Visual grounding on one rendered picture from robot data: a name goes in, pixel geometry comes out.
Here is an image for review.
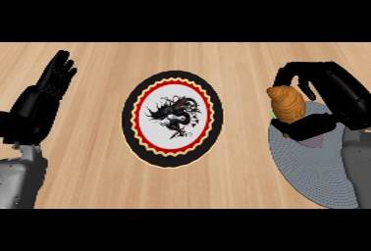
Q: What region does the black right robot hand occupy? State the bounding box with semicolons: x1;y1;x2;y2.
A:
270;61;371;142

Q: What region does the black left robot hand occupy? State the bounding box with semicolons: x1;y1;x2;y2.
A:
0;49;79;147

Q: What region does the brown croissant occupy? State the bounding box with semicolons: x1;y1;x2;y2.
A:
265;85;308;138

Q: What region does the grey round placemat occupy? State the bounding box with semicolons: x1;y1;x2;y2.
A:
267;100;361;210

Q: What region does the black red dragon plate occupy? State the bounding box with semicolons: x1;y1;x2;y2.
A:
120;70;225;169

